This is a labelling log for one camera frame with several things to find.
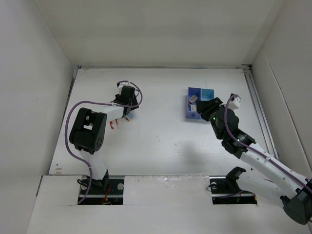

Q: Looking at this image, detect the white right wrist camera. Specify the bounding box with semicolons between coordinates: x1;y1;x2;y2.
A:
228;94;241;110

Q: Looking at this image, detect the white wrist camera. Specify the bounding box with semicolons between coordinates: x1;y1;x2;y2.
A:
228;94;241;110
117;82;130;94

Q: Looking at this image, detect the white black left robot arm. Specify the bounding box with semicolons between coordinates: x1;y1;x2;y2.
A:
65;82;142;194

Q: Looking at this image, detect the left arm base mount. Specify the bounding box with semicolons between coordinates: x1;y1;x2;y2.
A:
77;172;125;205

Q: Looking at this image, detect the pink eraser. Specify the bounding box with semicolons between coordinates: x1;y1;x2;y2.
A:
189;95;198;103

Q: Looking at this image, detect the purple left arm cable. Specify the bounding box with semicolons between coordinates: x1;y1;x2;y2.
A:
64;80;143;204

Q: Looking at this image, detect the light blue storage bin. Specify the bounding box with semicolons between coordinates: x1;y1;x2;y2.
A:
199;88;215;121

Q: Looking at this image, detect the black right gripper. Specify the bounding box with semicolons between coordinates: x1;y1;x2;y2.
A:
196;97;228;139

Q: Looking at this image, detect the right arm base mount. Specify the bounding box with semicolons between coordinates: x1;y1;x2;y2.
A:
206;167;257;205

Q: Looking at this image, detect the purple blue storage bin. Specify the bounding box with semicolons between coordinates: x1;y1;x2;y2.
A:
186;87;201;119

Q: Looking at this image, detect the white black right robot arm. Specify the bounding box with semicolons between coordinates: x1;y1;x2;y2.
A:
196;94;312;225

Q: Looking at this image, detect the aluminium rail right edge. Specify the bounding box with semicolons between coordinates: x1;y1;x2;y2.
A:
240;64;279;160

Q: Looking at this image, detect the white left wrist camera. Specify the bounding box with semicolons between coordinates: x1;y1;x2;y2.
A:
117;82;130;94

